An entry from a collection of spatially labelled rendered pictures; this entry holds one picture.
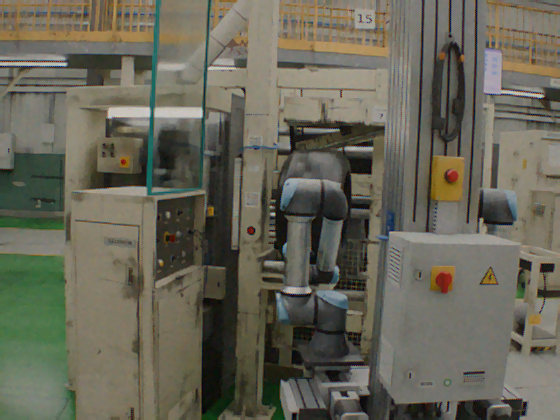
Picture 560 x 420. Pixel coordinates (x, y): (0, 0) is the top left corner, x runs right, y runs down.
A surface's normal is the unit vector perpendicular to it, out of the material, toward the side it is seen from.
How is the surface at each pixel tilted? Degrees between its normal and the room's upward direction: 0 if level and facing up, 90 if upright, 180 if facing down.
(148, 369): 90
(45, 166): 90
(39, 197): 90
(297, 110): 90
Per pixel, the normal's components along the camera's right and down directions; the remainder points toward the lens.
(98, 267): -0.24, 0.07
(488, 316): 0.14, 0.11
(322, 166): -0.13, -0.67
